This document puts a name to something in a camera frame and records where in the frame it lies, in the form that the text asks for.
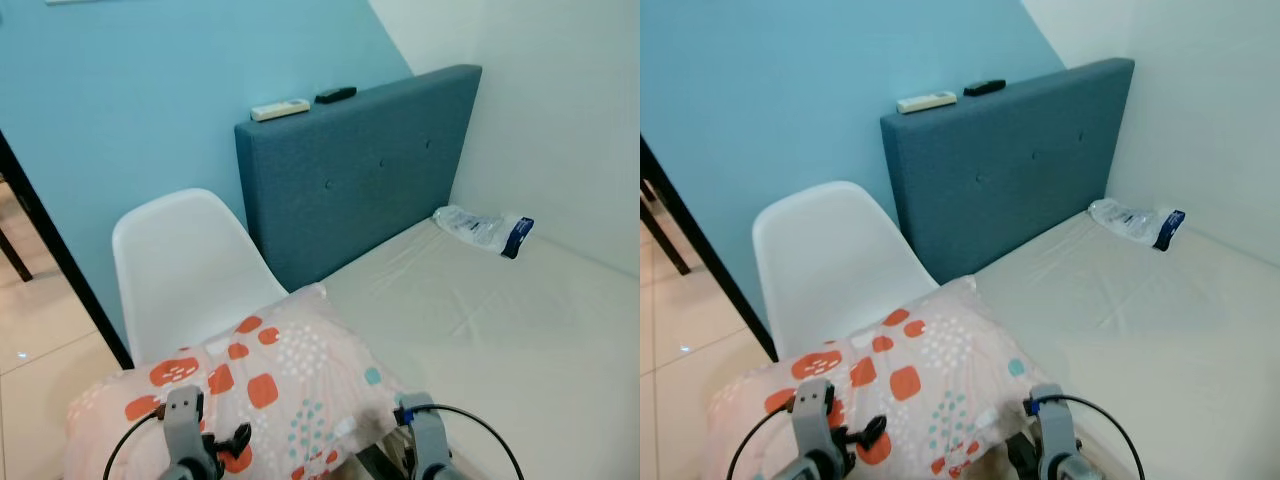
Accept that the blue-grey upholstered headboard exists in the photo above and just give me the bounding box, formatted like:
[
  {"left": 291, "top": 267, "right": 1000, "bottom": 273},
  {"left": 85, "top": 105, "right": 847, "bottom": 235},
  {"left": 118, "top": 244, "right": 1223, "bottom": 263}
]
[
  {"left": 234, "top": 65, "right": 483, "bottom": 293},
  {"left": 880, "top": 57, "right": 1136, "bottom": 286}
]

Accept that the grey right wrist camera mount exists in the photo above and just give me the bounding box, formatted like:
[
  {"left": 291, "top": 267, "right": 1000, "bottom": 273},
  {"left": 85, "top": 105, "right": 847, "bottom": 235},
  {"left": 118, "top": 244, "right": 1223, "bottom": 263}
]
[
  {"left": 393, "top": 392, "right": 453, "bottom": 476},
  {"left": 1022, "top": 384, "right": 1081, "bottom": 471}
]

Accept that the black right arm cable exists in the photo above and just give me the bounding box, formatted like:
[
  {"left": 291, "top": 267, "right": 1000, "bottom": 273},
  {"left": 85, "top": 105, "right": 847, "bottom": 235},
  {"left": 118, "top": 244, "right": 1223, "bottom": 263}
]
[
  {"left": 1035, "top": 393, "right": 1147, "bottom": 480},
  {"left": 405, "top": 403, "right": 525, "bottom": 480}
]

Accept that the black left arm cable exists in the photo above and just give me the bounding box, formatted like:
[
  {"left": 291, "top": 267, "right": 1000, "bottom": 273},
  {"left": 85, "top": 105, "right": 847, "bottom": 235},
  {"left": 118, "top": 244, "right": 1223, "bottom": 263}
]
[
  {"left": 726, "top": 398, "right": 796, "bottom": 480},
  {"left": 103, "top": 405, "right": 166, "bottom": 480}
]

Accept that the white plastic shell chair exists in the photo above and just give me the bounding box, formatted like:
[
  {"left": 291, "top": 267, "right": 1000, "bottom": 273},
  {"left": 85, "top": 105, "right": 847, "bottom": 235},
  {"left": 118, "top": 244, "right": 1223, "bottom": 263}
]
[
  {"left": 110, "top": 188, "right": 291, "bottom": 367},
  {"left": 752, "top": 181, "right": 937, "bottom": 361}
]

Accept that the black door frame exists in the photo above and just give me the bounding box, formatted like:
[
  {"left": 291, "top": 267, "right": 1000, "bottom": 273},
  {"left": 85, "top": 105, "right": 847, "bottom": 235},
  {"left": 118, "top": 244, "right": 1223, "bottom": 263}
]
[
  {"left": 0, "top": 130, "right": 135, "bottom": 371},
  {"left": 640, "top": 135, "right": 779, "bottom": 363}
]

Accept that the dark furniture leg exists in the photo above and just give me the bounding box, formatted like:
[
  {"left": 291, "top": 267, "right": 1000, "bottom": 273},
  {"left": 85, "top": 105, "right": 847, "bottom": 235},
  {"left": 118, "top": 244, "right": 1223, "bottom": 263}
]
[
  {"left": 0, "top": 225, "right": 33, "bottom": 283},
  {"left": 640, "top": 180, "right": 691, "bottom": 276}
]

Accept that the clear plastic pack blue label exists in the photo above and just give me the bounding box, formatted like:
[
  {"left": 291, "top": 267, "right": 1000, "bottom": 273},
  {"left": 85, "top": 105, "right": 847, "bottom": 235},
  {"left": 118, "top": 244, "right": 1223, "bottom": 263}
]
[
  {"left": 1088, "top": 198, "right": 1187, "bottom": 252},
  {"left": 432, "top": 205, "right": 535, "bottom": 260}
]

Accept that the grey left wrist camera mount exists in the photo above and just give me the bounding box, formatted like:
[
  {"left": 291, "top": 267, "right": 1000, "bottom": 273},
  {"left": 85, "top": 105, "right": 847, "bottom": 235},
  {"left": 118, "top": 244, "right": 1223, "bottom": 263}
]
[
  {"left": 160, "top": 388, "right": 208, "bottom": 471},
  {"left": 790, "top": 378, "right": 839, "bottom": 461}
]

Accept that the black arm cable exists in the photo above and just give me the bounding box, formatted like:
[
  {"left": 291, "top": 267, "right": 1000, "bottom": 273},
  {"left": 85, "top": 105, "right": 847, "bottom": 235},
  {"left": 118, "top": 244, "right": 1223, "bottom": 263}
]
[
  {"left": 1035, "top": 393, "right": 1147, "bottom": 480},
  {"left": 103, "top": 405, "right": 166, "bottom": 480},
  {"left": 726, "top": 398, "right": 796, "bottom": 480},
  {"left": 405, "top": 403, "right": 525, "bottom": 480}
]

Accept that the white remote control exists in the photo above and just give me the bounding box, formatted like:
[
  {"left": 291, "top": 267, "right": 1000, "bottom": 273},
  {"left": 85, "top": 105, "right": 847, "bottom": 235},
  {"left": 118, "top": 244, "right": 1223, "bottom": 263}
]
[
  {"left": 896, "top": 91, "right": 958, "bottom": 115},
  {"left": 250, "top": 98, "right": 312, "bottom": 123}
]

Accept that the floral patterned pillow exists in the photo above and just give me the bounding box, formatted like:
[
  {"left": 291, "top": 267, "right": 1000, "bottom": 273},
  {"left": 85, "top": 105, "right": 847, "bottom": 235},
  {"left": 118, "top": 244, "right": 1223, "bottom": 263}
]
[
  {"left": 62, "top": 283, "right": 421, "bottom": 480},
  {"left": 703, "top": 276, "right": 1051, "bottom": 480}
]

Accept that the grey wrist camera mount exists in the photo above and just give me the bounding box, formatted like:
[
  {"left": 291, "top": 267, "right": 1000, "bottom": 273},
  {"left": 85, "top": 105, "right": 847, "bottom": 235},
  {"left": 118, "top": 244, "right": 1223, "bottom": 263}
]
[
  {"left": 393, "top": 392, "right": 453, "bottom": 476},
  {"left": 790, "top": 378, "right": 839, "bottom": 461},
  {"left": 160, "top": 388, "right": 208, "bottom": 471},
  {"left": 1022, "top": 384, "right": 1081, "bottom": 471}
]

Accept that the mattress with cream sheet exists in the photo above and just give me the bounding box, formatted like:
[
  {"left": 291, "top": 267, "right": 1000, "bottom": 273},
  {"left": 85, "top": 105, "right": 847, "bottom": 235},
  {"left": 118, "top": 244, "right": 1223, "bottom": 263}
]
[
  {"left": 975, "top": 210, "right": 1280, "bottom": 480},
  {"left": 320, "top": 218, "right": 641, "bottom": 480}
]

